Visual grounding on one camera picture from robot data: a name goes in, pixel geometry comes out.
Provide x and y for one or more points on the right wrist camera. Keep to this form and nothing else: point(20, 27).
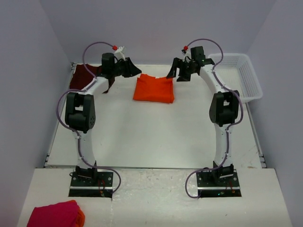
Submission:
point(186, 55)

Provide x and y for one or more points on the orange t-shirt in pile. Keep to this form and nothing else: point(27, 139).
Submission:
point(80, 219)

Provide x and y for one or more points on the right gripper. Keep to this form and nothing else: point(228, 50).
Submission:
point(182, 77)

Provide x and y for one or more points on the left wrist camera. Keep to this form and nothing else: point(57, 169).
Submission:
point(119, 53)

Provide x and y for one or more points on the magenta t-shirt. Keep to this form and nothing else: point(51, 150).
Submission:
point(62, 214)

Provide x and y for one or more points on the orange t-shirt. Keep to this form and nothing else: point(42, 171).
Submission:
point(80, 219)
point(152, 89)

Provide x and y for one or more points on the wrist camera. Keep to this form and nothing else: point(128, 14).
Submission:
point(186, 55)
point(119, 53)

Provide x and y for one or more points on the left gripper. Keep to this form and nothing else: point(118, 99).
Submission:
point(130, 69)

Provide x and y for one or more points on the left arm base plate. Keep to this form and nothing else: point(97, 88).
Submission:
point(101, 186)

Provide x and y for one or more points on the folded dark red t-shirt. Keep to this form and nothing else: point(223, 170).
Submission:
point(82, 77)

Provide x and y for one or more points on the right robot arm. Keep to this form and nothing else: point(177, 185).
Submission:
point(224, 107)

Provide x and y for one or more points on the white plastic basket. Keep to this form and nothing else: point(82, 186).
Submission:
point(238, 73)

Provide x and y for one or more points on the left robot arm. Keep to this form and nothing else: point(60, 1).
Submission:
point(80, 114)

